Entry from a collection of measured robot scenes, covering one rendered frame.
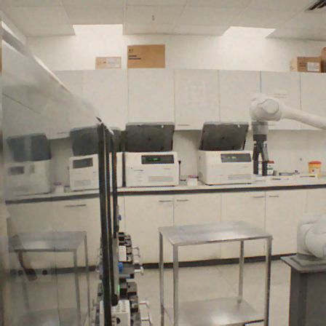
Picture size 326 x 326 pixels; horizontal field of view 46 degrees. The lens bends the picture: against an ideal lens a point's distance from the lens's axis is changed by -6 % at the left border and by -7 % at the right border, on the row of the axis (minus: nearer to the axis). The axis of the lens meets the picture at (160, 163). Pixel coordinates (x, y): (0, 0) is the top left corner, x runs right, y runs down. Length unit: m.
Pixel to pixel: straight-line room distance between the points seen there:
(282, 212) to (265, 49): 2.07
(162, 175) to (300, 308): 2.39
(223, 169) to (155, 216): 0.87
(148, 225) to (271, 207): 1.38
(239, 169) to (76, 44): 2.42
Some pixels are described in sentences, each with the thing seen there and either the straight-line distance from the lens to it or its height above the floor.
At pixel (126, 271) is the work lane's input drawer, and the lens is 1.90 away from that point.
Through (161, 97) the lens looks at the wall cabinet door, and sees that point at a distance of 4.50.
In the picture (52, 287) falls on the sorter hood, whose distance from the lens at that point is 0.18.
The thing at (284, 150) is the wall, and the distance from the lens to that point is 5.22.
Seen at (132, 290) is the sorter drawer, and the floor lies 0.82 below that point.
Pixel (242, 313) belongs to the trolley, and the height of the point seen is 0.28.
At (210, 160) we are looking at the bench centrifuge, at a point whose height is 1.17.
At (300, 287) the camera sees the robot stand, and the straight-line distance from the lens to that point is 2.26.
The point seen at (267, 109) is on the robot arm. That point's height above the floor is 1.51.
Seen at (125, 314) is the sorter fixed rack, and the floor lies 0.86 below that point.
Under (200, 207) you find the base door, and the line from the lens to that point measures 4.30.
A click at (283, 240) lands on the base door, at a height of 0.24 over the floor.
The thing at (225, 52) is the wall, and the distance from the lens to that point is 5.09.
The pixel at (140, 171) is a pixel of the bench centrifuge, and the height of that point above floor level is 1.07.
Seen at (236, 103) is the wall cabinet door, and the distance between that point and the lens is 4.66.
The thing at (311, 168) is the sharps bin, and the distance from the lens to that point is 5.06.
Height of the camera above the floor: 1.36
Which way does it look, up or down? 3 degrees down
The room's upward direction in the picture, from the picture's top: 1 degrees counter-clockwise
